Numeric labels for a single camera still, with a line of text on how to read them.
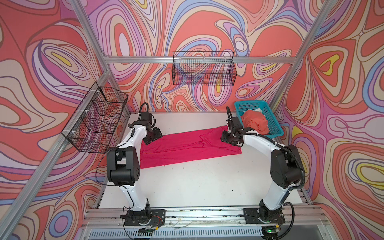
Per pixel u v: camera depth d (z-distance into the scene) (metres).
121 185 0.52
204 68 0.96
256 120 1.04
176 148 0.99
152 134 0.83
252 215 0.73
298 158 0.50
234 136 0.69
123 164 0.49
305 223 0.74
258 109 1.17
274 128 1.01
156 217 0.73
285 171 0.48
